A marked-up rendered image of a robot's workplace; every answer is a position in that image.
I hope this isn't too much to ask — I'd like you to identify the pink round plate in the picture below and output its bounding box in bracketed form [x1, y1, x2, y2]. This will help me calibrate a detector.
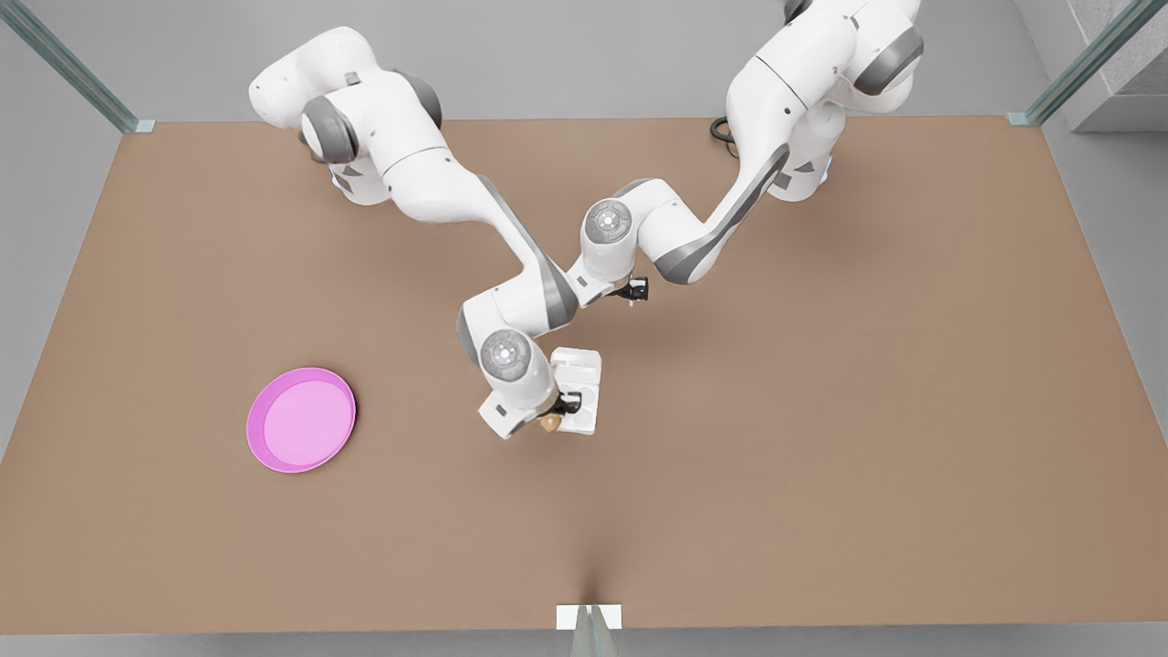
[246, 367, 358, 474]

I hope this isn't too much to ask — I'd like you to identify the silver frame post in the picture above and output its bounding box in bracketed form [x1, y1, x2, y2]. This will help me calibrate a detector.
[1006, 0, 1168, 128]
[556, 603, 623, 657]
[0, 0, 156, 135]

